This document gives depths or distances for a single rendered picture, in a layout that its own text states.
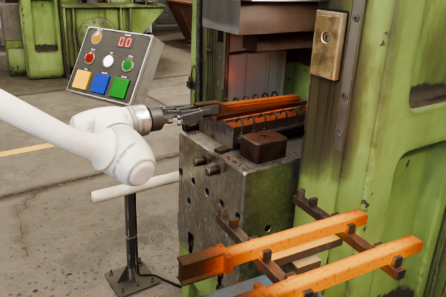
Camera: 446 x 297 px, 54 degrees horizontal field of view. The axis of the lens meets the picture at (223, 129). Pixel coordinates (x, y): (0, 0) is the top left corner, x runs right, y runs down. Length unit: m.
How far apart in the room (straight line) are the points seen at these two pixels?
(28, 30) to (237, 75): 4.62
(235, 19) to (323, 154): 0.45
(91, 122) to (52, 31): 4.99
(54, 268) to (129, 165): 1.49
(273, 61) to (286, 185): 0.56
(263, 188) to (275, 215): 0.12
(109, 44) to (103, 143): 0.83
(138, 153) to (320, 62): 0.53
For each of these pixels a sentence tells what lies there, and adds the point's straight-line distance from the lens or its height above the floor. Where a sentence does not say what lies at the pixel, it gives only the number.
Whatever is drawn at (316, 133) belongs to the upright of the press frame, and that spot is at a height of 1.02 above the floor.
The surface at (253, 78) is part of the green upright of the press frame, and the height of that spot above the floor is 1.06.
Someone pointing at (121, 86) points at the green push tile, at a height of 1.02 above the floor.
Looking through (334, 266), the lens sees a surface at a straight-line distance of 0.83.
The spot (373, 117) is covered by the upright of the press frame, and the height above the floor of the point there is 1.12.
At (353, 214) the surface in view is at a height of 0.96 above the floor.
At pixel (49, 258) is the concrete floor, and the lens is 2.53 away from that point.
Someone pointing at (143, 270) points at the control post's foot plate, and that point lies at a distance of 2.34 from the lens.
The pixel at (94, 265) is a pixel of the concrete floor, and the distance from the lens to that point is 2.42.
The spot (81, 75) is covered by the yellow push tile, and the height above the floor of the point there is 1.02.
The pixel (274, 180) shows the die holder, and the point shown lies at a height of 0.86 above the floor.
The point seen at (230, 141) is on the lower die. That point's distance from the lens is 1.36.
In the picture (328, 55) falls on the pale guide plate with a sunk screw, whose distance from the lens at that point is 1.18.
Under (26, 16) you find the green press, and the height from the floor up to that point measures 0.80.
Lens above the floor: 1.45
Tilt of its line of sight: 20 degrees down
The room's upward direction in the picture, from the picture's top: 3 degrees clockwise
